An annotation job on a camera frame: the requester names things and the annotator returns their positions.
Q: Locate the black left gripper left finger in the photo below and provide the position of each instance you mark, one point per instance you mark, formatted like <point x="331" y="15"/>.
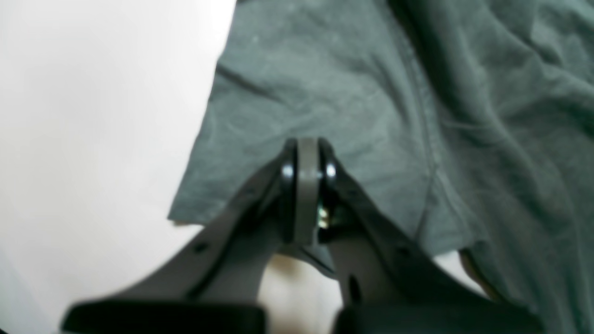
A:
<point x="211" y="285"/>

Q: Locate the grey t-shirt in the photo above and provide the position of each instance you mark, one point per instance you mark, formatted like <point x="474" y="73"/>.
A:
<point x="469" y="123"/>

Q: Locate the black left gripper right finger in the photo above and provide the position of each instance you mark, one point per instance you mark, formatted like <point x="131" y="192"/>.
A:
<point x="388" y="284"/>

